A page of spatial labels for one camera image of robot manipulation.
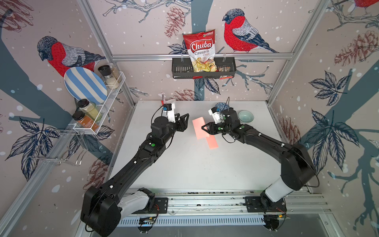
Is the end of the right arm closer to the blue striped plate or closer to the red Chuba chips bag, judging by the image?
the red Chuba chips bag

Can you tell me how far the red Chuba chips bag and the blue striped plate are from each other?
535 millimetres

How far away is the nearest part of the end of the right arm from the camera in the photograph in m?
0.67

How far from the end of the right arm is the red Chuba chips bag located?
344 mm

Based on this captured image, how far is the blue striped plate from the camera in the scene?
2.19ft
